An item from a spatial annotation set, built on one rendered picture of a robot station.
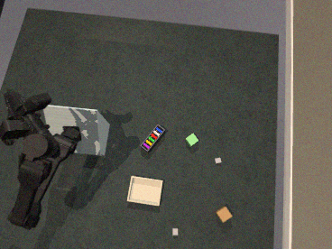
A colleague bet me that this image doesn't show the cream shallow tray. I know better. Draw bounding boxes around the cream shallow tray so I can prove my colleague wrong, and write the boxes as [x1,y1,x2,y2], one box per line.
[127,176,162,206]

